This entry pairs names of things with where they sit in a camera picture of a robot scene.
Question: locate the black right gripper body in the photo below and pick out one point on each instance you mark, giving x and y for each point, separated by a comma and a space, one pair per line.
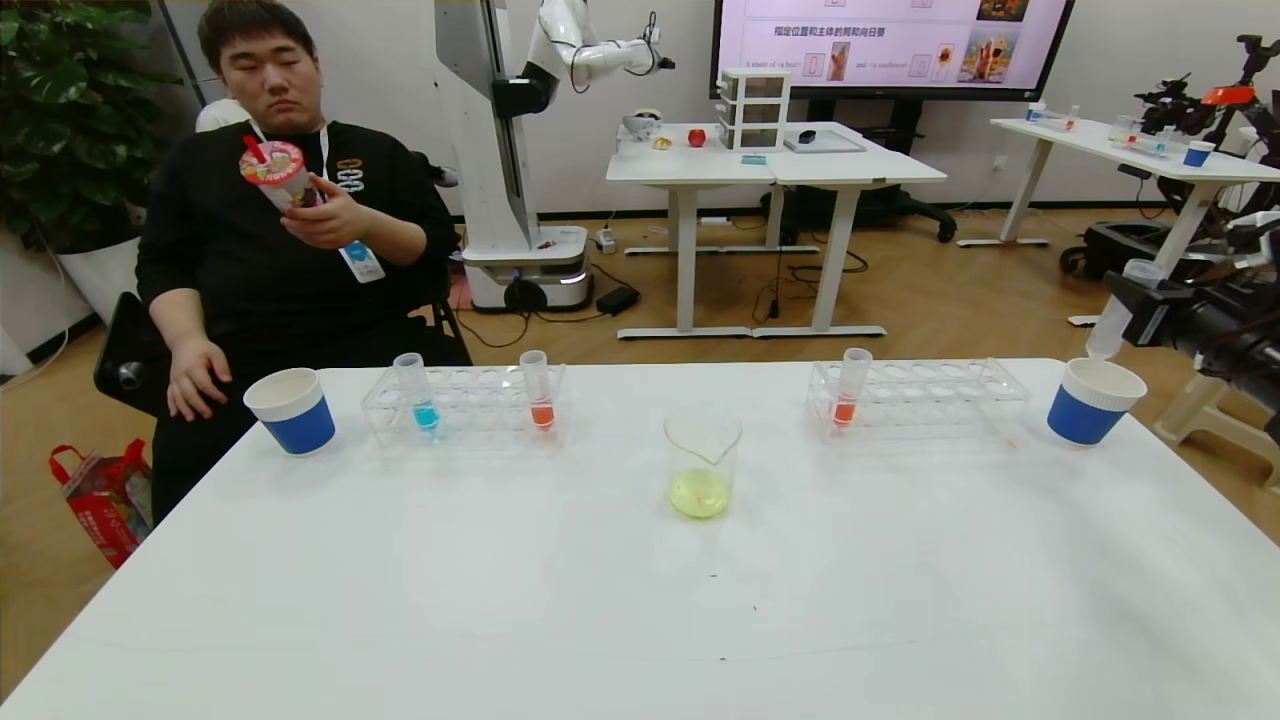
1149, 309

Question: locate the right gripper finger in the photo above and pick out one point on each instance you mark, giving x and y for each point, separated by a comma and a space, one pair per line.
1113, 283
1145, 320

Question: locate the test tube with yellow pigment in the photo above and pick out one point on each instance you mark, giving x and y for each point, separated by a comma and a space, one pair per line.
1108, 332

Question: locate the test tube with blue pigment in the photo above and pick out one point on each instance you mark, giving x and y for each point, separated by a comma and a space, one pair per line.
425, 414

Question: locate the plastic drink cup pink lid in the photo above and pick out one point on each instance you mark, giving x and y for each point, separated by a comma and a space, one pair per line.
275, 170

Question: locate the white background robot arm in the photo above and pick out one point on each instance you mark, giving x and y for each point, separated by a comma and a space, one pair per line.
600, 58

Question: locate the black background robot arm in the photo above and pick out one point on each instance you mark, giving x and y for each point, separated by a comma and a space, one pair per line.
1180, 108

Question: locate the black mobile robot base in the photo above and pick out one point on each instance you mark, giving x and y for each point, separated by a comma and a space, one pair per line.
1110, 250

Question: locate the small distant glass beaker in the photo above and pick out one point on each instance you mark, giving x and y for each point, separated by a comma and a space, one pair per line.
1124, 130

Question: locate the small distant tube rack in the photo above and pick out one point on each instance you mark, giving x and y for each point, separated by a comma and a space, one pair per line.
1050, 117

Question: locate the clear plastic test tube rack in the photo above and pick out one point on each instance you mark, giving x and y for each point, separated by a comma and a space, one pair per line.
478, 408
920, 402

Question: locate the test tube with orange pigment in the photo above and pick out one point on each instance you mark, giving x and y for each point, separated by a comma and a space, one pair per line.
845, 410
541, 412

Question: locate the clear glass beaker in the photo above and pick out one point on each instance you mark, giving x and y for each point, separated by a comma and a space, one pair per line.
700, 490

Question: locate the man's left hand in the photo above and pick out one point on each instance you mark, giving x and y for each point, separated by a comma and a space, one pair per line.
335, 220

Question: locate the man's right hand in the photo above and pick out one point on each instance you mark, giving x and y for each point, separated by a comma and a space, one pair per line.
197, 378

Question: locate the white cup with blue sleeve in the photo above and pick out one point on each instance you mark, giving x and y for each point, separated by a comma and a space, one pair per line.
1083, 415
297, 424

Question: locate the beige plastic stool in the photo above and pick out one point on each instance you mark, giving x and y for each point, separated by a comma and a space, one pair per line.
1215, 420

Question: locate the long white table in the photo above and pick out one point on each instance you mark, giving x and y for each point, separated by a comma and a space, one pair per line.
1100, 142

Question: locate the small blue paper cup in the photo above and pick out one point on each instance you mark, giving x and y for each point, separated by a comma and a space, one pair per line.
1198, 155

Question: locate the black tripod stand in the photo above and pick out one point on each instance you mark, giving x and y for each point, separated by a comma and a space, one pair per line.
1255, 55

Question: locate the white standing desk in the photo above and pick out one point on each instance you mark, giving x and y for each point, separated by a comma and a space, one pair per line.
680, 166
850, 170

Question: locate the grey flat tray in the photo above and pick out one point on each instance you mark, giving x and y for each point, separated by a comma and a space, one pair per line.
835, 144

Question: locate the clear plastic drawer organizer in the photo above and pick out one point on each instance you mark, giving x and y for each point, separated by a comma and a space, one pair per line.
753, 110

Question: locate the red apple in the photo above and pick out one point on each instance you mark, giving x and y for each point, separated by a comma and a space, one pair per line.
696, 138

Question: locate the black power adapter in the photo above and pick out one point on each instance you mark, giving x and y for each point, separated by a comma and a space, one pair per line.
618, 300

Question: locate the small white bowl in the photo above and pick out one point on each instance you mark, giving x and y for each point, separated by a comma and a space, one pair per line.
642, 125

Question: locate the white power strip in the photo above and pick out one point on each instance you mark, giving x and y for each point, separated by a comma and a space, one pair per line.
606, 240

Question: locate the white robot tower with base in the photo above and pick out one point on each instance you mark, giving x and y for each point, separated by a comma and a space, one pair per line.
490, 200

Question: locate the man in black sweater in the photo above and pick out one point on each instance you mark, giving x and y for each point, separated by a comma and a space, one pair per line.
250, 290

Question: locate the person in white shirt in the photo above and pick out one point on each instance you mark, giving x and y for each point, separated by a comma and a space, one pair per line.
220, 115

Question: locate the black chair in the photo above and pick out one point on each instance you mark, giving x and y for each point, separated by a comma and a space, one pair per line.
122, 348

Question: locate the white planter pot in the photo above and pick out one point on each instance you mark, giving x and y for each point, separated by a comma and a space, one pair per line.
100, 280

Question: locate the red shopping bag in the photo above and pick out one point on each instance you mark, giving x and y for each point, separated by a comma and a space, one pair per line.
98, 507

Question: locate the green leafy plant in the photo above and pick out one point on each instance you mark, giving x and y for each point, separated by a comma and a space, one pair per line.
70, 120

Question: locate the large wall display screen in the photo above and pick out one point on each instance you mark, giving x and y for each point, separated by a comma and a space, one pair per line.
890, 45

